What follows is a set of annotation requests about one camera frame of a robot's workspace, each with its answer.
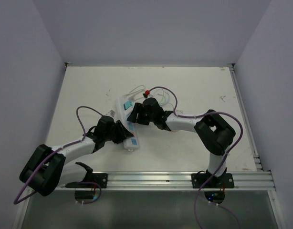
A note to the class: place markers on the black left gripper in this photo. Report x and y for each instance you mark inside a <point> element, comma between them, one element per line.
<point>123,132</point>

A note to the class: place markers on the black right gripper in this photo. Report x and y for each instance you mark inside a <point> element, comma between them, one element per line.
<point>133,117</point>

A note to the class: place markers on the light blue charger plug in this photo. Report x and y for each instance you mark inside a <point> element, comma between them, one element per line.
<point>131,126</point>

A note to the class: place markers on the white power strip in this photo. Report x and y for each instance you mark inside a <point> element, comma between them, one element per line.
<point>131,144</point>

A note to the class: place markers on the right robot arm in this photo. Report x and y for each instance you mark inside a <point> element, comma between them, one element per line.
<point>214,132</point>

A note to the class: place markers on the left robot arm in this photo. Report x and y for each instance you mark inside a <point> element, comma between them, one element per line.
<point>44,169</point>

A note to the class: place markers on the teal dual usb charger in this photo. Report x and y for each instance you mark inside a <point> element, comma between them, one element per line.
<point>127,105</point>

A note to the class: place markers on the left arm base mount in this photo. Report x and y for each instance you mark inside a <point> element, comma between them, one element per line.
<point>94,181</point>

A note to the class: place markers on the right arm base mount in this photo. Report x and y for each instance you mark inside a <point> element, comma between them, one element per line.
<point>220,183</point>

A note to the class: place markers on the right side aluminium rail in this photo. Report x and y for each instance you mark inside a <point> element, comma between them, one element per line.
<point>245,118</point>

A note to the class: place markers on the aluminium table rail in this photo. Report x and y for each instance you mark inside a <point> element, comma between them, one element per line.
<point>181,181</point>

